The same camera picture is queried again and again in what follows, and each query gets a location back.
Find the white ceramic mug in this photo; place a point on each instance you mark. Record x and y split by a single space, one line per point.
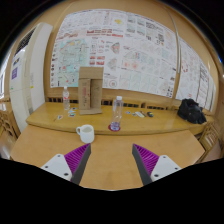
87 134

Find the purple notice sheet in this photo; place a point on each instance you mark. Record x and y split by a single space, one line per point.
14 73

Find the flat round red coaster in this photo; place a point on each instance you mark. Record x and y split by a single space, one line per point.
110 128

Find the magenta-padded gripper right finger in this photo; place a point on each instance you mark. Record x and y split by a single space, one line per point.
146 159

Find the small black device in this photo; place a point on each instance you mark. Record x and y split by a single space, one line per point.
150 114

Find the large printed wall poster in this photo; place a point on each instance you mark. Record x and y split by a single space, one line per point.
140 50

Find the dark pen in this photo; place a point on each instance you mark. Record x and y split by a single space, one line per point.
144 113

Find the black bag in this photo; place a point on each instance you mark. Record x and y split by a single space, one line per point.
191 111

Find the small sticker card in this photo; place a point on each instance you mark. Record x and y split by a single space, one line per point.
73 109
59 117
72 114
128 112

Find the map wall poster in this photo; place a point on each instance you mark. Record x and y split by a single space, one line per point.
68 60

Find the wooden chair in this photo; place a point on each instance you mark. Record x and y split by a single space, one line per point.
210 138
8 126

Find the narrow printed wall poster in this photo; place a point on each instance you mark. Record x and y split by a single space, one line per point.
195 76

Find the brown cardboard box stand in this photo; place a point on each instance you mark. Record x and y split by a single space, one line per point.
90 90

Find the clear plastic bottle white cap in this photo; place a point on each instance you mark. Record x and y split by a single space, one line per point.
116 113

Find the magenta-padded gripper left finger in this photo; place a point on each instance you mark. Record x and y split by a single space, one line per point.
77 158

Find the white standing air conditioner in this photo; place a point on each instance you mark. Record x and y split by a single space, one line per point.
30 76

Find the small white flat device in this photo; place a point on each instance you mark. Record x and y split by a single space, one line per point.
139 114

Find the clear bottle with red label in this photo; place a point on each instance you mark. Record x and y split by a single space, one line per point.
66 100

